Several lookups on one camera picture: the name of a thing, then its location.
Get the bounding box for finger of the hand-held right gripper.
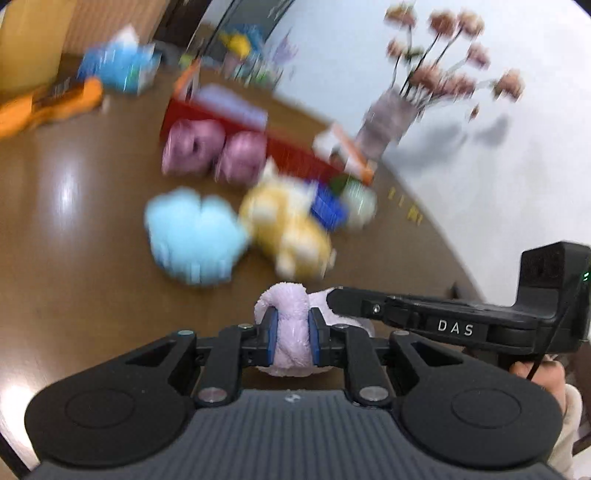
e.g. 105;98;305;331
325;286;394;325

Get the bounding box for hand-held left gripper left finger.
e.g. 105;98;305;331
117;307;280;406

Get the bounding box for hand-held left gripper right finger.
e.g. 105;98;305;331
308;307;465;408

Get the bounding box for lavender plush toy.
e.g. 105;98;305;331
255;282;376;379

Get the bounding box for yellow plush toy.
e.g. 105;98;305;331
237;159;338;280

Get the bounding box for light blue plush toy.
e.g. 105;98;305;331
144;186;251;287

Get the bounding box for red cardboard box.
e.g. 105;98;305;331
159;62;376;186

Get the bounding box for pink plush toy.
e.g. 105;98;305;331
161;119;226;176
215;131;269;184

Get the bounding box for person's right forearm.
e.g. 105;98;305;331
547;383;586;480

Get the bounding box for person's right hand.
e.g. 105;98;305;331
508;357;568;404

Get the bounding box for small blue toy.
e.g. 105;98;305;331
309;182;350;232

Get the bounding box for pale green mesh ball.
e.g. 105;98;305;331
342;180;379;230

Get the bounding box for scattered yellow petals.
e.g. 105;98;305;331
388;186;426;226

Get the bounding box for pink knitted vase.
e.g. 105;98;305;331
357;87;419;160

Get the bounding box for pink artificial flowers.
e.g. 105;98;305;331
383;2;527;114

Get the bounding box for pile of assorted packets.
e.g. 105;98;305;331
180;23;278;88

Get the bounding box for blue tissue pack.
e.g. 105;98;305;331
78;28;162;96

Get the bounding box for orange waist belt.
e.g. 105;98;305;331
0;76;105;139

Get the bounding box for dark brown door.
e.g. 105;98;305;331
154;0;211;49

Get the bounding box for pink suitcase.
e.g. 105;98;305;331
62;0;178;58

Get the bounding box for yellow thermos jug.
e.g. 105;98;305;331
0;0;78;95

